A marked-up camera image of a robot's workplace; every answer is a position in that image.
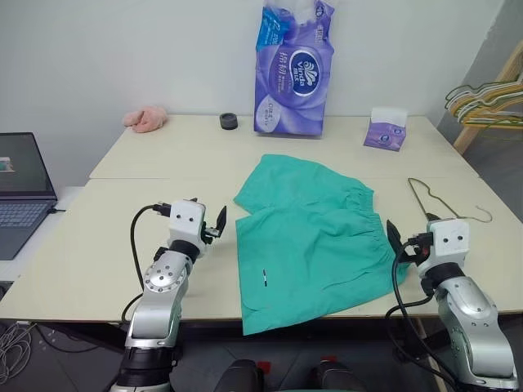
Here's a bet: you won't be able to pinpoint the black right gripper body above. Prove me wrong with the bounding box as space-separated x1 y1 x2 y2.
398 231 432 266

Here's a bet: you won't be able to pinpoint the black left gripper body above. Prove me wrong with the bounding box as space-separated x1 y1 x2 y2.
201 222 224 247

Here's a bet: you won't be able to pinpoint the thin wire clothes hanger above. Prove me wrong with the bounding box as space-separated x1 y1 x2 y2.
407 177 494 224

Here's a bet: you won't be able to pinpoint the green shorts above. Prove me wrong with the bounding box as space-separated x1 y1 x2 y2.
232 154 411 336

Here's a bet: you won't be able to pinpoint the wooden table leg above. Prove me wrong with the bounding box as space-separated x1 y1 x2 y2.
412 318 446 392

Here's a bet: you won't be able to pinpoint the wooden clothes rack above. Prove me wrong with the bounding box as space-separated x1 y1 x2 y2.
454 40 523 154

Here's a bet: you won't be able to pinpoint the small purple tissue box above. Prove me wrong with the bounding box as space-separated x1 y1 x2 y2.
362 106 409 152

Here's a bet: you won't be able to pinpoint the pink plush toy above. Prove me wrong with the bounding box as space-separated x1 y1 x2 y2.
123 105 168 134

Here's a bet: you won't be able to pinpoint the dark rounded shape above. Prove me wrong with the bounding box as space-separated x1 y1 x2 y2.
214 359 270 392
312 357 367 392

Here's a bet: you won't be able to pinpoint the large purple tissue pack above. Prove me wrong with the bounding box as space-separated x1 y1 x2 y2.
253 0 337 139

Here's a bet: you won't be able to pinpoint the grey laptop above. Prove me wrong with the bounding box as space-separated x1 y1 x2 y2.
0 131 58 261

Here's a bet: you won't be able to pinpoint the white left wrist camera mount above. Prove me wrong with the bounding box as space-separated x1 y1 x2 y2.
168 198 208 247

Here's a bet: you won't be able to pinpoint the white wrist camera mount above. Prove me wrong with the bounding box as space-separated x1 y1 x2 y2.
168 198 208 247
426 219 472 266

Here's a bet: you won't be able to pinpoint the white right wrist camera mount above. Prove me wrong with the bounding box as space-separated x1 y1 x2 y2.
426 219 472 266

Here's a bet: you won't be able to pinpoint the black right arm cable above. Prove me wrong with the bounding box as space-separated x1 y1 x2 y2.
386 240 458 392

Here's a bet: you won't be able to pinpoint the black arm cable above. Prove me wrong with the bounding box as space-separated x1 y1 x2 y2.
121 202 172 323
386 240 458 392

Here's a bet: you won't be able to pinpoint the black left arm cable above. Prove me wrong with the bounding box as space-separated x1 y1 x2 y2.
121 202 172 323

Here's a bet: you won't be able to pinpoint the white cable bundle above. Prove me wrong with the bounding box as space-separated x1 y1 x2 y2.
0 321 34 379

